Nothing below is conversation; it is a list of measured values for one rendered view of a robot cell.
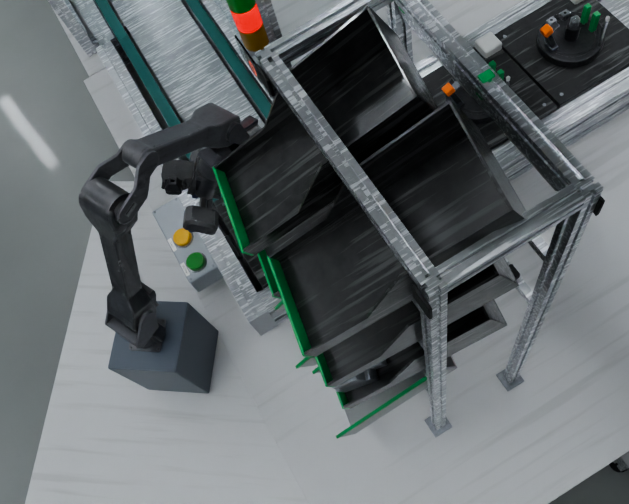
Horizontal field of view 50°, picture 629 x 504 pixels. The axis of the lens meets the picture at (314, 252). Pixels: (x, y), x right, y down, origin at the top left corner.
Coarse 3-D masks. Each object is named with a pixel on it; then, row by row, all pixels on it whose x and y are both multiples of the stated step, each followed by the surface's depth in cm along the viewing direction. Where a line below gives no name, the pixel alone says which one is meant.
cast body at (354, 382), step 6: (384, 360) 102; (378, 366) 102; (366, 372) 101; (372, 372) 102; (354, 378) 98; (360, 378) 99; (366, 378) 100; (372, 378) 101; (378, 378) 102; (342, 384) 99; (348, 384) 100; (354, 384) 101; (360, 384) 102; (366, 384) 103; (336, 390) 103; (342, 390) 103; (348, 390) 104
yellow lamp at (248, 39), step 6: (258, 30) 122; (264, 30) 124; (246, 36) 123; (252, 36) 123; (258, 36) 124; (264, 36) 125; (246, 42) 125; (252, 42) 124; (258, 42) 125; (264, 42) 126; (246, 48) 127; (252, 48) 126; (258, 48) 126
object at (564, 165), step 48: (288, 96) 72; (480, 96) 70; (336, 144) 68; (528, 144) 66; (576, 240) 72; (432, 288) 61; (432, 336) 72; (528, 336) 103; (432, 384) 96; (432, 432) 132
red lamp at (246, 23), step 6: (246, 12) 118; (252, 12) 118; (258, 12) 120; (234, 18) 120; (240, 18) 119; (246, 18) 119; (252, 18) 119; (258, 18) 121; (240, 24) 120; (246, 24) 120; (252, 24) 120; (258, 24) 121; (240, 30) 122; (246, 30) 122; (252, 30) 122
